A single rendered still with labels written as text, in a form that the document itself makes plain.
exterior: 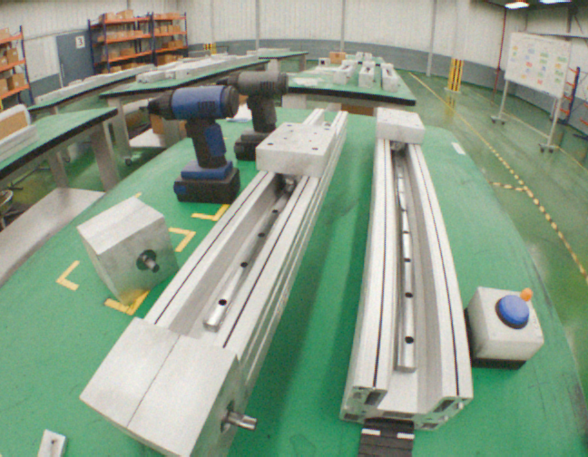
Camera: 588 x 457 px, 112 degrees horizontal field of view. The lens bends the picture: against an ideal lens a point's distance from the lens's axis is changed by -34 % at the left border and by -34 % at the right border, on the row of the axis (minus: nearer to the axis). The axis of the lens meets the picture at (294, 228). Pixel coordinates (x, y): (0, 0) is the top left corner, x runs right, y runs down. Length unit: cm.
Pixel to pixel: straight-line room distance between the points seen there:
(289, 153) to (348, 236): 16
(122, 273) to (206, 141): 28
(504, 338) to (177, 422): 31
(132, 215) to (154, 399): 26
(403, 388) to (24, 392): 43
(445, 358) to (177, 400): 21
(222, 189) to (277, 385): 37
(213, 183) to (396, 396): 45
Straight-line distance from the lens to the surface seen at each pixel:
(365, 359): 25
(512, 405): 39
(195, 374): 23
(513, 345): 36
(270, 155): 48
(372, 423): 31
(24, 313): 53
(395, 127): 70
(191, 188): 58
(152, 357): 25
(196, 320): 32
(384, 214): 40
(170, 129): 267
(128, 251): 39
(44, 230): 209
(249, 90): 72
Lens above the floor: 107
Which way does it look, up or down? 36 degrees down
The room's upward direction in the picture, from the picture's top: 1 degrees clockwise
